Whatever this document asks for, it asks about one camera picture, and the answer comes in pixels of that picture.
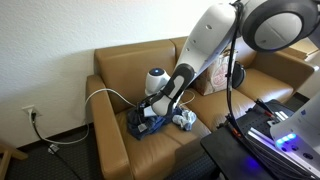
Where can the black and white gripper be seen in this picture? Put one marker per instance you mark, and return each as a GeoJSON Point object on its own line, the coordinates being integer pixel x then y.
{"type": "Point", "coordinates": [145, 108]}

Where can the blue denim jeans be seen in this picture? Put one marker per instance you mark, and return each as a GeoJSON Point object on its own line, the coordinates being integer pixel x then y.
{"type": "Point", "coordinates": [140, 126]}

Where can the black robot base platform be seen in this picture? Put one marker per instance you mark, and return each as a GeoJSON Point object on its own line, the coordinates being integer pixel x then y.
{"type": "Point", "coordinates": [255, 147]}

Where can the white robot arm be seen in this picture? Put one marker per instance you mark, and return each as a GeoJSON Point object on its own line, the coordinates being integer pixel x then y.
{"type": "Point", "coordinates": [264, 25]}

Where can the white and blue socks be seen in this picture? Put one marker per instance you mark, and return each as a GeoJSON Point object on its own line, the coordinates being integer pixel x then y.
{"type": "Point", "coordinates": [185, 120]}

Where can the brown paper grocery bag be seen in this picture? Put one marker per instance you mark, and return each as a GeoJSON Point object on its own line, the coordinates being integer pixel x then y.
{"type": "Point", "coordinates": [213, 79]}

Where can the black zippered case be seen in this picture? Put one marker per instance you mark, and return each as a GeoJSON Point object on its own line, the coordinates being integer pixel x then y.
{"type": "Point", "coordinates": [239, 74]}

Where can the orange black clamp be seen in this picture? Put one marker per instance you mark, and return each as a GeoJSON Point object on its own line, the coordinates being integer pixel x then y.
{"type": "Point", "coordinates": [262, 107]}

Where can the wooden side table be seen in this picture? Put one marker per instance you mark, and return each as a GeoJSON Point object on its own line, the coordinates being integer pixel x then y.
{"type": "Point", "coordinates": [304, 49]}

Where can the wooden furniture leg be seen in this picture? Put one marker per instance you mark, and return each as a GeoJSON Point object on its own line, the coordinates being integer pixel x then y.
{"type": "Point", "coordinates": [8, 153]}

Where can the white wall outlet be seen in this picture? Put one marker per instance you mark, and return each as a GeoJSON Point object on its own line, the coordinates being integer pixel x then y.
{"type": "Point", "coordinates": [31, 110]}

